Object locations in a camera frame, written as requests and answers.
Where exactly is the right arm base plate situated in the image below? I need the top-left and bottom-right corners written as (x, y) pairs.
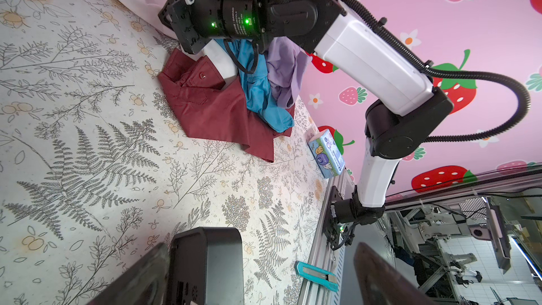
top-left (323, 186), bottom-right (359, 251)

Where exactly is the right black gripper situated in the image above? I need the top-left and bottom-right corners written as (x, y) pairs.
top-left (159, 0), bottom-right (287, 55)

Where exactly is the tissue pack with cartoon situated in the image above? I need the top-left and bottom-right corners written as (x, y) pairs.
top-left (309, 130), bottom-right (345, 179)

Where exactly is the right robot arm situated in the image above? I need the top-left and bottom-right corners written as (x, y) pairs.
top-left (159, 0), bottom-right (531, 225)

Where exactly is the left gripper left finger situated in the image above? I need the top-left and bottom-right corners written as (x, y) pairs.
top-left (89, 243), bottom-right (169, 305)

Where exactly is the teal blue cloth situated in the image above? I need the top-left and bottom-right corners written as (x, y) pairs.
top-left (216, 40), bottom-right (294, 133)

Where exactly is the lavender cloth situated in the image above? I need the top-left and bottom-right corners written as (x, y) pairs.
top-left (265, 37), bottom-right (311, 109)

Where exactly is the black alarm clock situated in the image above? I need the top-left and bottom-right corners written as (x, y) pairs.
top-left (164, 227), bottom-right (244, 304)

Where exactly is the maroon shirt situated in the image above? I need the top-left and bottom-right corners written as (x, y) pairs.
top-left (158, 49), bottom-right (292, 162)

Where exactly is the teal utility knife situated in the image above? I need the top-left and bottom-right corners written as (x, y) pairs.
top-left (294, 261), bottom-right (339, 292)

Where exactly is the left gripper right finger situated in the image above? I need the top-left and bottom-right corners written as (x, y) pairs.
top-left (354, 243), bottom-right (436, 305)

